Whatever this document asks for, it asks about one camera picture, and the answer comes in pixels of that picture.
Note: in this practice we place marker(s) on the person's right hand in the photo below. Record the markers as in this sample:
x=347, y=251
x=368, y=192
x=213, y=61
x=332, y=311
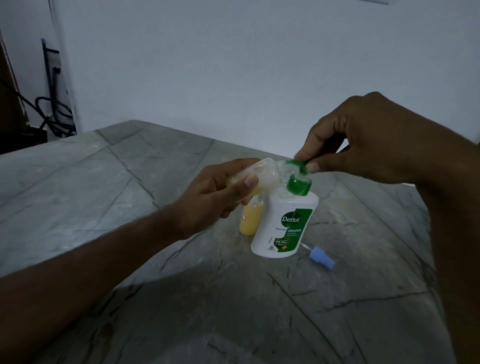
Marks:
x=382, y=138

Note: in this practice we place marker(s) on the person's left hand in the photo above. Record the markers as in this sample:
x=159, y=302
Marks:
x=206, y=202

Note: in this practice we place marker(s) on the small clear bottle red label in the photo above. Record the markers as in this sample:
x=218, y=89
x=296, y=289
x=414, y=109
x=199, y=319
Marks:
x=250, y=221

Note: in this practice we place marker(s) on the small clear bottle blue cap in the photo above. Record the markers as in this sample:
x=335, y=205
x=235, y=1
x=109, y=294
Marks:
x=270, y=174

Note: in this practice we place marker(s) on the white green hand sanitizer bottle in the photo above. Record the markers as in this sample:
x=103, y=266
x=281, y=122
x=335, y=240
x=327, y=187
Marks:
x=281, y=232

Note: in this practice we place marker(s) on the small blue spray cap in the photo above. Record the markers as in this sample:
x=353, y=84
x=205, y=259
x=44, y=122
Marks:
x=320, y=257

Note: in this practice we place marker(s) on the person's right forearm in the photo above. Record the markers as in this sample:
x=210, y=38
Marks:
x=457, y=243

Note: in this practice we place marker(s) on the person's left forearm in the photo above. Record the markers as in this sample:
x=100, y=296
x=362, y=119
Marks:
x=82, y=288

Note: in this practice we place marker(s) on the dark box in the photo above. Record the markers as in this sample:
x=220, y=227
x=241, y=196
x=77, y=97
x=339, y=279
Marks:
x=36, y=134

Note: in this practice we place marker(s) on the brown wooden door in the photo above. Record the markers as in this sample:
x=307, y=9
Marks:
x=9, y=112

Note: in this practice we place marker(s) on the white wall switch plate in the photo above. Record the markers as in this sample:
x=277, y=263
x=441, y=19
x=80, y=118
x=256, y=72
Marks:
x=375, y=1

